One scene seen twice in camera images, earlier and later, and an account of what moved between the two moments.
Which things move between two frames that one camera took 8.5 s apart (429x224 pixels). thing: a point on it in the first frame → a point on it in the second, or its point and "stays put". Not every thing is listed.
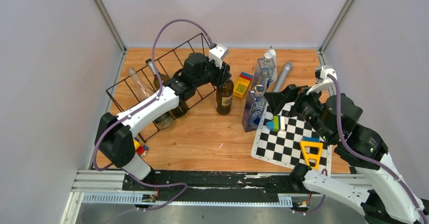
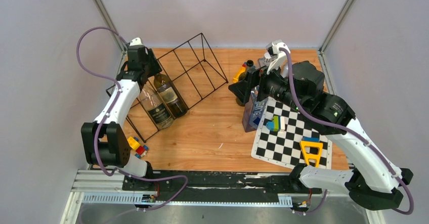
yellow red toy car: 140,150 stays put
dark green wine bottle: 224,97 → 243,77
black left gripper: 222,74 → 155,67
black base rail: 215,186 stays put
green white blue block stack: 277,124 stays put
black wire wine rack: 151,97 stays put
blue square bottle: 255,106 stays put
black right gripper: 290,93 → 255,77
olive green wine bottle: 177,111 stays put
